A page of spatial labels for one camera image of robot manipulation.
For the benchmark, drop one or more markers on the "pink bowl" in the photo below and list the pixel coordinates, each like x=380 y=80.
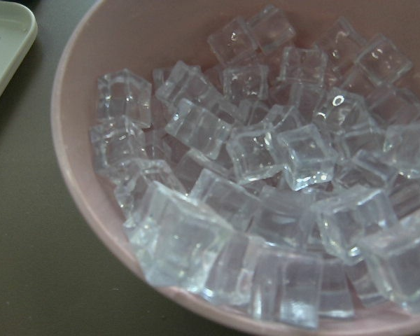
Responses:
x=143 y=35

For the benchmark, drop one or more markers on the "clear plastic ice cubes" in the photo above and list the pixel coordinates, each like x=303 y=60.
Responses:
x=283 y=182

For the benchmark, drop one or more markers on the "beige plastic tray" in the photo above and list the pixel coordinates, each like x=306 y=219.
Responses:
x=18 y=31

